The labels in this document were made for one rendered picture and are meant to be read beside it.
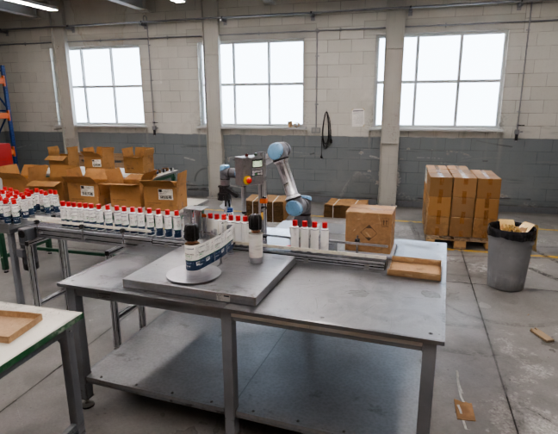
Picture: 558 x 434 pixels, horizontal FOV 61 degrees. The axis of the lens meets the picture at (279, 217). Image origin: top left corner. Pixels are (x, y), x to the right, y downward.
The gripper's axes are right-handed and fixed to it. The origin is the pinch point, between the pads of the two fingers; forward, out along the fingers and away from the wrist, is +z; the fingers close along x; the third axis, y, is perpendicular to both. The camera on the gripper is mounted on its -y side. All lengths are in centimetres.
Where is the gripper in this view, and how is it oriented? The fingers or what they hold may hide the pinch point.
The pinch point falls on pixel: (228, 210)
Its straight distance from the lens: 366.8
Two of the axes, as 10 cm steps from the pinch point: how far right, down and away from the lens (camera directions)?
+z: 0.0, 9.7, 2.4
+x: -2.7, 2.4, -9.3
